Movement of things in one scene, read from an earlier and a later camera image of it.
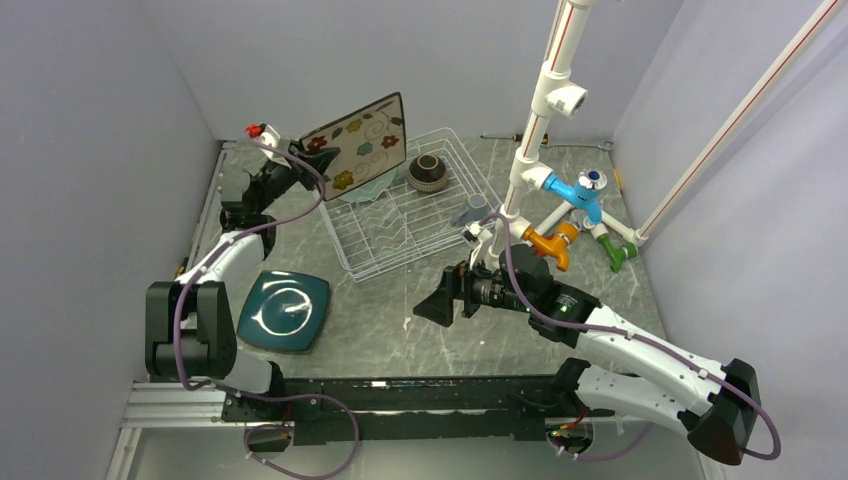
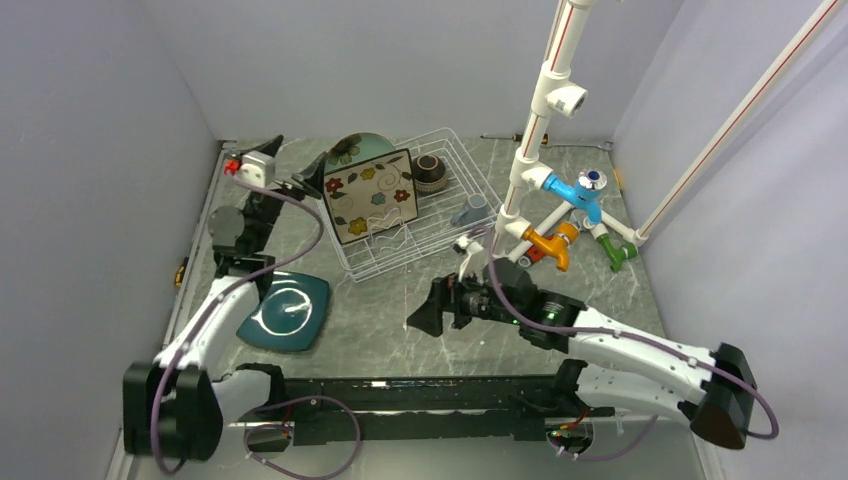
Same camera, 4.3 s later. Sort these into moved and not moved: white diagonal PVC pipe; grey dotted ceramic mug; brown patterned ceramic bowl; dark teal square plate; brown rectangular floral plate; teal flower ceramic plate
Moved: brown rectangular floral plate; teal flower ceramic plate
Not moved: brown patterned ceramic bowl; white diagonal PVC pipe; dark teal square plate; grey dotted ceramic mug
